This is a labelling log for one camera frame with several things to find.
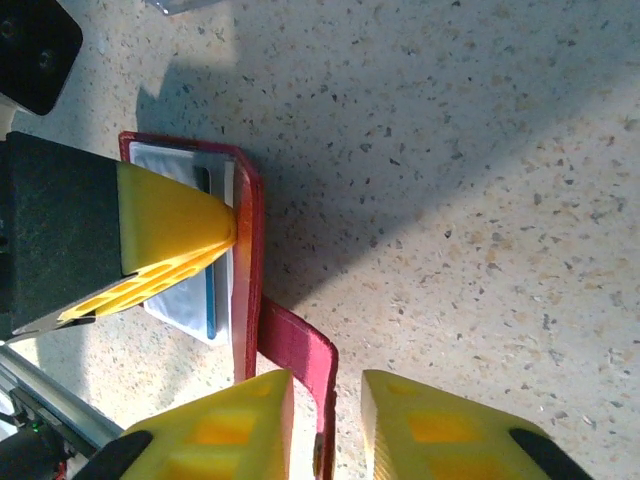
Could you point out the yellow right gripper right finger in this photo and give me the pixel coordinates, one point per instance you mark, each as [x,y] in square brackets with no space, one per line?
[440,440]

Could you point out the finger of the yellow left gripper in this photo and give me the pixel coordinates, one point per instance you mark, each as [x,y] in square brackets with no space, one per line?
[165,215]
[150,285]

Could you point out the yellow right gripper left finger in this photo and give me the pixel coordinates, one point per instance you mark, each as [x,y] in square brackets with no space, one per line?
[225,435]

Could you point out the red tray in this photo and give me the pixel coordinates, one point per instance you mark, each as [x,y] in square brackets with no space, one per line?
[295,335]

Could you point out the blue credit card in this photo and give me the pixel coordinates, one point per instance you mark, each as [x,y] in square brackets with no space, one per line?
[185,6]

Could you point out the wide aluminium frame beam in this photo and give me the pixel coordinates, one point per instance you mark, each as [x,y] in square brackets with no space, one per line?
[50,390]

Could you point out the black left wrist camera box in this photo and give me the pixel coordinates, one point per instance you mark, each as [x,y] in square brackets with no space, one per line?
[35,50]

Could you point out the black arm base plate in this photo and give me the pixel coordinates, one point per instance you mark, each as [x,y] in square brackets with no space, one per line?
[25,450]

